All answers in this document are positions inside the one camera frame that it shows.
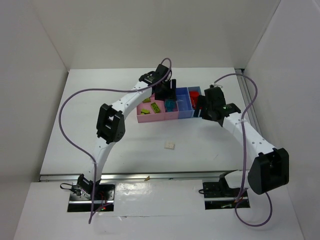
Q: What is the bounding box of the red curved lego brick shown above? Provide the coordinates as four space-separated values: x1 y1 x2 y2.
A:
189 91 200 103

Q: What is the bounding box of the teal oval monster brick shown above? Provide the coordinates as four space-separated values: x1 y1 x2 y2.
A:
164 99 178 113

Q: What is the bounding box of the green 2x4 lego brick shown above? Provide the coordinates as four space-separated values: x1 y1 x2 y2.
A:
150 102 161 114

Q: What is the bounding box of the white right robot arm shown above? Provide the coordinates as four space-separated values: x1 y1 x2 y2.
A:
194 85 289 195

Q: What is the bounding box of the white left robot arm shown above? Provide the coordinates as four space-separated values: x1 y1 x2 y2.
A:
77 64 171 200

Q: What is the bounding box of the light blue bin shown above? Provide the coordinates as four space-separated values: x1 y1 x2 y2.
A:
187 86 205 118

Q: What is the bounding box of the dark blue bin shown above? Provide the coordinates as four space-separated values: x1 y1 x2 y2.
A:
176 87 193 119

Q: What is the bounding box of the small pink bin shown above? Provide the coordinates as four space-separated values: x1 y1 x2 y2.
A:
164 106 179 121

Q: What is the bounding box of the large pink bin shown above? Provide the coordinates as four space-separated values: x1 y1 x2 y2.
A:
136 95 165 123

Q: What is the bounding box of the white lego brick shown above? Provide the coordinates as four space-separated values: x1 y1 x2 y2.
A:
164 141 175 150

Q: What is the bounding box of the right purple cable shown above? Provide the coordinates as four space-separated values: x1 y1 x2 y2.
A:
212 72 273 228

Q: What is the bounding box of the purple cable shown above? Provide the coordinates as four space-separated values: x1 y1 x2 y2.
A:
212 72 273 228
58 57 173 225

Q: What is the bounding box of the right side aluminium rail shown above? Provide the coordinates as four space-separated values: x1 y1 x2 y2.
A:
234 67 273 166

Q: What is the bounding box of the aluminium rail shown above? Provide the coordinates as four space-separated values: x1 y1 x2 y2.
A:
38 170 232 183
234 67 273 166

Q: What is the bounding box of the front aluminium rail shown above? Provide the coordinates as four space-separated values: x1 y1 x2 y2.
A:
38 170 232 183

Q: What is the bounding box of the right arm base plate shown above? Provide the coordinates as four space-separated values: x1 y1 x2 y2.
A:
198 178 240 210

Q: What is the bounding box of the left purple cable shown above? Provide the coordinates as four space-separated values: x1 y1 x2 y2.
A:
58 57 173 225

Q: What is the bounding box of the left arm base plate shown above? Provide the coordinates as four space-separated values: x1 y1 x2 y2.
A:
59 181 116 213

